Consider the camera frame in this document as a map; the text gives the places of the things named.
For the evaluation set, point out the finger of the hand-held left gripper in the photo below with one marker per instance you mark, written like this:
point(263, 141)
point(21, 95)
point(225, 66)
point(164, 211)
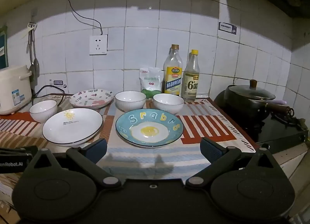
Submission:
point(26, 151)

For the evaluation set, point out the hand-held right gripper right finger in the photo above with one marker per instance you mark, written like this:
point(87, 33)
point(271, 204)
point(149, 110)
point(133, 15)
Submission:
point(210, 148)

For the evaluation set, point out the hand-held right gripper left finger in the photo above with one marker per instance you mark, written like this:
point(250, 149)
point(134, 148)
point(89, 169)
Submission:
point(97, 147)

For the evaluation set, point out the white ribbed bowl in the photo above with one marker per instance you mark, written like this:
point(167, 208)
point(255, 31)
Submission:
point(168, 106)
point(42, 113)
point(130, 103)

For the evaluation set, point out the white plate with sun print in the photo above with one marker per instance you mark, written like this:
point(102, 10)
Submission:
point(72, 128)

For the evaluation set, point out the striped tablecloth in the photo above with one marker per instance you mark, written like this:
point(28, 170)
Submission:
point(145, 157)

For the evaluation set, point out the floral patterned plate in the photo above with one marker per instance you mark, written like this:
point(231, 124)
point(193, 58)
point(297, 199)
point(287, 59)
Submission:
point(92, 98)

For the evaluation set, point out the blue plate with egg print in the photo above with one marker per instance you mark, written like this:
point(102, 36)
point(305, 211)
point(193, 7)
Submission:
point(147, 130)

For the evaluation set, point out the black gas stove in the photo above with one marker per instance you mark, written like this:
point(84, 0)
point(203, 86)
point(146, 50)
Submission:
point(273, 135)

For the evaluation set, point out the white rice cooker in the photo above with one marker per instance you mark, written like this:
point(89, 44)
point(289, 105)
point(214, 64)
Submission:
point(12, 86)

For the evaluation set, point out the clear vinegar bottle yellow cap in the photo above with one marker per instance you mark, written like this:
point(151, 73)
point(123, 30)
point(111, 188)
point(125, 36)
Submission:
point(191, 83)

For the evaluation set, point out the glass pan lid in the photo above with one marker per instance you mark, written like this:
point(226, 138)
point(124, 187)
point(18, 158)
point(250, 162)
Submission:
point(251, 93)

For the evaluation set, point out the cooking oil bottle yellow label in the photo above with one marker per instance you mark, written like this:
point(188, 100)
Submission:
point(173, 78)

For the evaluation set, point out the hanging metal spoon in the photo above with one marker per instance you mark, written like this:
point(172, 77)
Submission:
point(36, 69)

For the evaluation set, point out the white salt bag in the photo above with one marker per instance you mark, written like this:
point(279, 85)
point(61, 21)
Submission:
point(151, 81)

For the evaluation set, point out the hanging metal spatula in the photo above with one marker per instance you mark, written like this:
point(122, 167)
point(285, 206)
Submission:
point(30, 49)

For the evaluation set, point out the small dark wall sticker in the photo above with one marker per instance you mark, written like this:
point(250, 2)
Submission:
point(58, 83)

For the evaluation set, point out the white wall socket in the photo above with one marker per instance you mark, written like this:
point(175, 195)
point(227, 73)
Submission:
point(98, 45)

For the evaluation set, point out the green wall board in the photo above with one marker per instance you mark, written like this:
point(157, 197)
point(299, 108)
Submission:
point(3, 49)

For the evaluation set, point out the dark rectangular wall sticker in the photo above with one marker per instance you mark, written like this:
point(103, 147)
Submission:
point(227, 28)

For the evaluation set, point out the white wall hook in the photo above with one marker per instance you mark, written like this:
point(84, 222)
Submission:
point(32, 26)

